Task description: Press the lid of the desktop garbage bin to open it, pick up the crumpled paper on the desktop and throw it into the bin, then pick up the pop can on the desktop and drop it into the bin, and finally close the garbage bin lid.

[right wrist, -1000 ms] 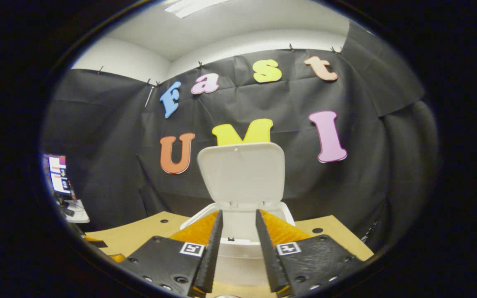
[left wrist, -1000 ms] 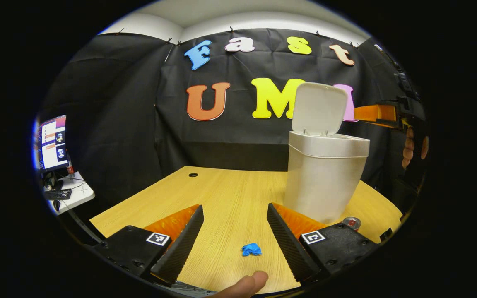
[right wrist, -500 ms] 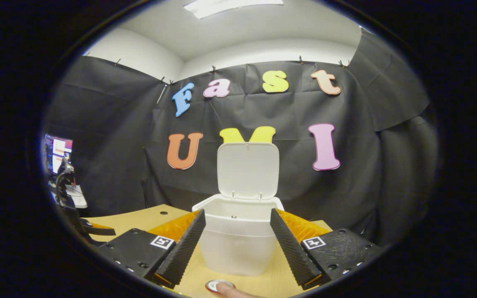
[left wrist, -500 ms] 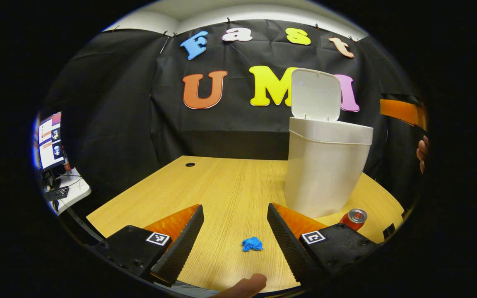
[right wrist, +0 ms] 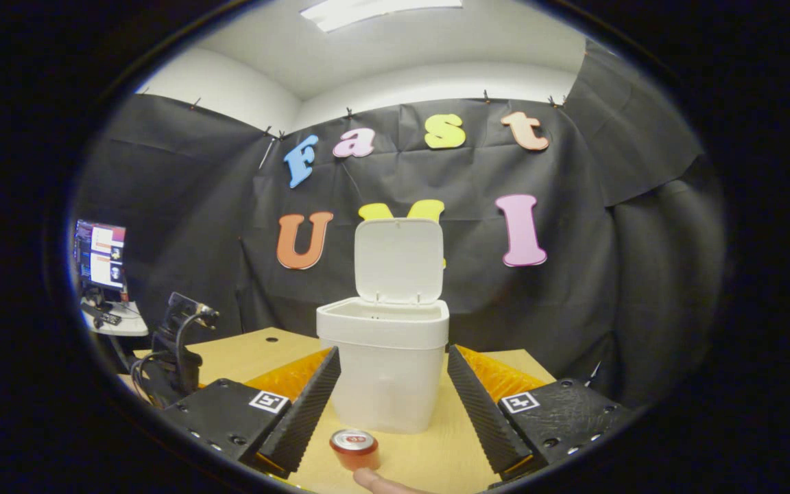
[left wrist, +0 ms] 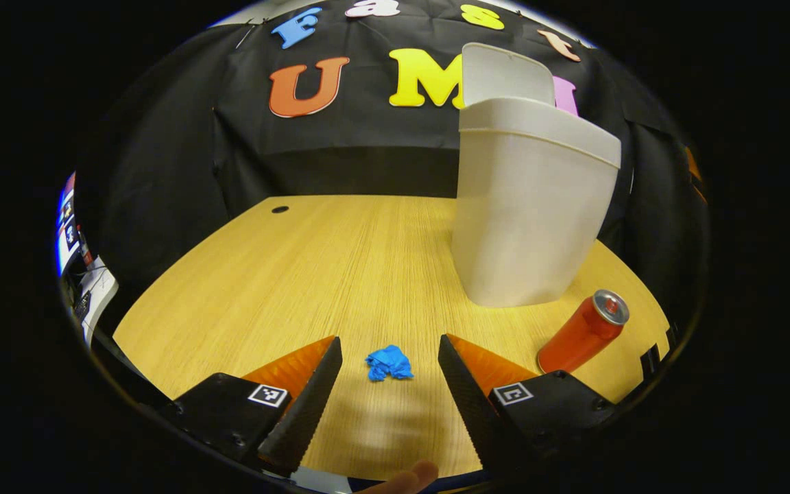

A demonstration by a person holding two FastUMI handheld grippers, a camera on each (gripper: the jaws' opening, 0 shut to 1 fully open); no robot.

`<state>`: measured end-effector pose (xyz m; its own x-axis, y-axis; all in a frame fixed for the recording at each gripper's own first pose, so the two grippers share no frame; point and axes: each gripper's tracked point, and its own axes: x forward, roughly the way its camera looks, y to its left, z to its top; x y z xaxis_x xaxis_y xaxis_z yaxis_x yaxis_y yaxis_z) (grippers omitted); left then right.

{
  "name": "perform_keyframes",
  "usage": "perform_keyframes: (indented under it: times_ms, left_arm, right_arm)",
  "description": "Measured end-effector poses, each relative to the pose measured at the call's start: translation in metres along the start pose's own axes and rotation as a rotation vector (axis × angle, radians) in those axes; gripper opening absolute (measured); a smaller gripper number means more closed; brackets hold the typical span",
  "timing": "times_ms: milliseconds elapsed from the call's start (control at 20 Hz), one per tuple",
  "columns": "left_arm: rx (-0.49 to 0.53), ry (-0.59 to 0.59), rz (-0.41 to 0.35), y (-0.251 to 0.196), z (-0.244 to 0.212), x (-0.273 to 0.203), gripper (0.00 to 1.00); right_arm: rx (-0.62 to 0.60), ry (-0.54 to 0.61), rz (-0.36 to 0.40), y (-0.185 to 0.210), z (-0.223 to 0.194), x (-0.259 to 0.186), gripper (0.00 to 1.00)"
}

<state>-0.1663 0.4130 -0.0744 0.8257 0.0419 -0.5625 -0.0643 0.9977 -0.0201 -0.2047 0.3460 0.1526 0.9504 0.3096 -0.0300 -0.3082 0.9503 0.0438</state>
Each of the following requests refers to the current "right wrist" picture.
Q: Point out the ceiling light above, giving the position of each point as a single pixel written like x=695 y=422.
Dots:
x=381 y=10

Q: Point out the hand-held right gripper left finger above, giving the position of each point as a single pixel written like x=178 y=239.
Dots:
x=302 y=412

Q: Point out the white desktop garbage bin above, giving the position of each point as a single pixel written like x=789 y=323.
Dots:
x=388 y=363

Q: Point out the wooden desktop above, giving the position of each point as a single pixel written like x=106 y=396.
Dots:
x=251 y=357

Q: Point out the red pop can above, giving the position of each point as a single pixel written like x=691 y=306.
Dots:
x=355 y=449

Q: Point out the black backdrop cloth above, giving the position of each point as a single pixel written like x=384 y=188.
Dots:
x=505 y=309

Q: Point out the white side table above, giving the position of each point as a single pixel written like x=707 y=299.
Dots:
x=127 y=322

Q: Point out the small black device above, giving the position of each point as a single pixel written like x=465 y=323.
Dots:
x=108 y=318

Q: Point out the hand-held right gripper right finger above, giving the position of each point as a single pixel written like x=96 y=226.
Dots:
x=481 y=412

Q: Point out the computer monitor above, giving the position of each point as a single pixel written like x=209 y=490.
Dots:
x=101 y=255

